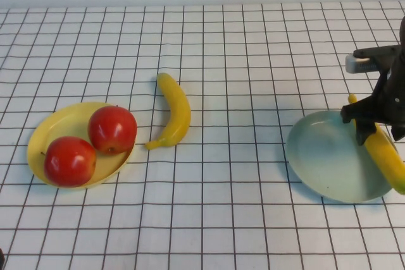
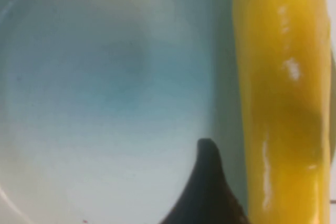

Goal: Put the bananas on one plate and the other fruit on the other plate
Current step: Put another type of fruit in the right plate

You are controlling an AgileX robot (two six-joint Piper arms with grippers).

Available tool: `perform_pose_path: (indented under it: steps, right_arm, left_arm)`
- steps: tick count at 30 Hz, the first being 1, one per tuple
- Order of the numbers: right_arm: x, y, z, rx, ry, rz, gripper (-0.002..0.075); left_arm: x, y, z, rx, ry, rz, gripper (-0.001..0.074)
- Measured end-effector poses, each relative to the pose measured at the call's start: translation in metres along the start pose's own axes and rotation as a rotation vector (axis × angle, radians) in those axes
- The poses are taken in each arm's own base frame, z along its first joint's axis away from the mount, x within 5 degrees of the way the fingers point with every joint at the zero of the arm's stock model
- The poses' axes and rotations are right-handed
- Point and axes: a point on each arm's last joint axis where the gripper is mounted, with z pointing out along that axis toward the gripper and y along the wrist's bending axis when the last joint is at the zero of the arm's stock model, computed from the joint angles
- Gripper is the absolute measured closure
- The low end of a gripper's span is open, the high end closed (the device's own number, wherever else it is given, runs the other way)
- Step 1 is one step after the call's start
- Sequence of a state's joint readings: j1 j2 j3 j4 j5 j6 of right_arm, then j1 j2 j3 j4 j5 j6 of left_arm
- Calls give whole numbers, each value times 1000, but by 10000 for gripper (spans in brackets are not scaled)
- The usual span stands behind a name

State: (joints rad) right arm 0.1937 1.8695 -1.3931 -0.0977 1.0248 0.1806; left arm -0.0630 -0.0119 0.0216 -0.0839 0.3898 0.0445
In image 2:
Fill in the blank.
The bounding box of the pale blue-green round plate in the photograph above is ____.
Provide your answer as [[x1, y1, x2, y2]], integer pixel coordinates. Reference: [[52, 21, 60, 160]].
[[0, 0, 336, 224]]

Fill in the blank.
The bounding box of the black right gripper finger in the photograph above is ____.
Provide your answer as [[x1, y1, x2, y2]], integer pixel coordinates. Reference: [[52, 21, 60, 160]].
[[159, 137, 250, 224]]

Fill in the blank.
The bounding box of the yellow banana with green tip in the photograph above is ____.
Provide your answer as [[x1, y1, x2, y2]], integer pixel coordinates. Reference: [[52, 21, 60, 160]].
[[232, 0, 332, 224]]

